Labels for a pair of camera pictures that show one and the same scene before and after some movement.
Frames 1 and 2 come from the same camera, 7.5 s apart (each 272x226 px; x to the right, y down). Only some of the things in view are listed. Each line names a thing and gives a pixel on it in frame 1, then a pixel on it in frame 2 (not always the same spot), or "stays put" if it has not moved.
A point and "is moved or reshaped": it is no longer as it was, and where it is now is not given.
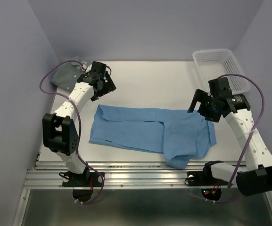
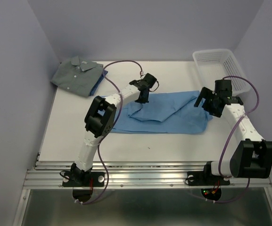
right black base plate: x=203 y=178 stays put
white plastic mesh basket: x=213 y=63 stays put
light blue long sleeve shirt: x=181 y=135 is moved or reshaped
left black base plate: x=89 y=179 stays put
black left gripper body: x=102 y=79 → x=143 y=100
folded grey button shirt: x=66 y=75 stays put
